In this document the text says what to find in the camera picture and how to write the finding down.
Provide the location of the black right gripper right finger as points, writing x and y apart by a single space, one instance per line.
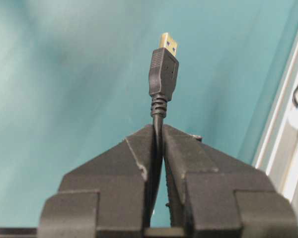
213 195

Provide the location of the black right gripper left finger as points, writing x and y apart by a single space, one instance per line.
110 196

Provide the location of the aluminium extrusion frame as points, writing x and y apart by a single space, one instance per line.
277 152

